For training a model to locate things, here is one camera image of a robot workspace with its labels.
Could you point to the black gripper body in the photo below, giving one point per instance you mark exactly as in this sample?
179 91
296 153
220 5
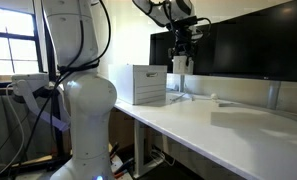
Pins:
183 33

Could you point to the small white box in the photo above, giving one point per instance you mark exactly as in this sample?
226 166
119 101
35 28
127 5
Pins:
182 66

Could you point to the white clamp mount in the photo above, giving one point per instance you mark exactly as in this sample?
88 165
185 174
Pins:
28 87

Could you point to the brown cardboard box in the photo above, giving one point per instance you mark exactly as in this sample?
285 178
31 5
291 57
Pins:
121 128

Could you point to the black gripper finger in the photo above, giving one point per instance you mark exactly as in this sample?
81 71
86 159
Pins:
174 61
190 61

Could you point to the large white storage box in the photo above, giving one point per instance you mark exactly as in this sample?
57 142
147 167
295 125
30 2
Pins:
138 84

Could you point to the large black monitor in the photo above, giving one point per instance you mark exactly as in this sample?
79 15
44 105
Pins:
259 45

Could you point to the small white ball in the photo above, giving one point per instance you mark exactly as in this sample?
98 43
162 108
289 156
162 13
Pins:
214 96

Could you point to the white monitor stand pole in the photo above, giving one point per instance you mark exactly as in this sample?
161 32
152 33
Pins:
273 94

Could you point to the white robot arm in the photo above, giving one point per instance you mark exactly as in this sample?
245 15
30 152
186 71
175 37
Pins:
90 97

